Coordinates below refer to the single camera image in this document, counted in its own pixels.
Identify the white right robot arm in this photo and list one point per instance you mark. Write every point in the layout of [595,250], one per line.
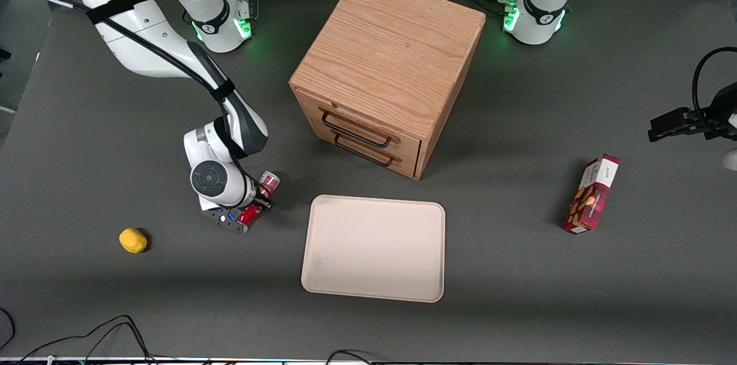
[144,48]

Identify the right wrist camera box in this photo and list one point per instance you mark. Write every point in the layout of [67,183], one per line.
[230,224]

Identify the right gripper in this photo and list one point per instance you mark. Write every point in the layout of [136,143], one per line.
[262,201]

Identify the red tartan shortbread box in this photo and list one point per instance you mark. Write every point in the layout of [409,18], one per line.
[590,204]

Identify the wooden drawer cabinet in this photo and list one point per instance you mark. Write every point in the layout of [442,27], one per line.
[391,48]

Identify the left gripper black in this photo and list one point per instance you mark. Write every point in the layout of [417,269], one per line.
[706,121]

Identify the yellow lemon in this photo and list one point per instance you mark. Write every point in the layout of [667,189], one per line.
[133,240]

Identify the beige plastic tray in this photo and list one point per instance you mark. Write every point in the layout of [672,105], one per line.
[374,250]

